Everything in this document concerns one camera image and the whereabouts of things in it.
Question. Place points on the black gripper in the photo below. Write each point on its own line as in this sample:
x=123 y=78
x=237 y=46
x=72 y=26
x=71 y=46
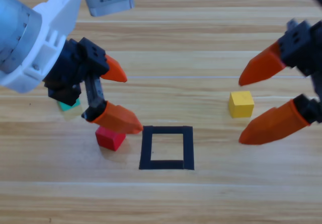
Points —
x=68 y=70
x=302 y=45

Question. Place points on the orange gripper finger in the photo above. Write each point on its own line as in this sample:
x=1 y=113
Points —
x=271 y=127

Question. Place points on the yellow wooden block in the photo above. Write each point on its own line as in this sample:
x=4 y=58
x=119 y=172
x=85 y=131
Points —
x=240 y=105

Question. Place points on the red wooden block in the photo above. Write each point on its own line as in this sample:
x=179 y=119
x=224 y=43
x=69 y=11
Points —
x=108 y=139

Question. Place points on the green wooden block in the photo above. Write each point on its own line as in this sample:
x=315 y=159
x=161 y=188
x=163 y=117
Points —
x=67 y=107

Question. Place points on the black tape square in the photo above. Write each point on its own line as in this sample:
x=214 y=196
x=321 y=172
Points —
x=166 y=164

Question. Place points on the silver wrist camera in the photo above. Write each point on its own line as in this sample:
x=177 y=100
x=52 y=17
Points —
x=110 y=0

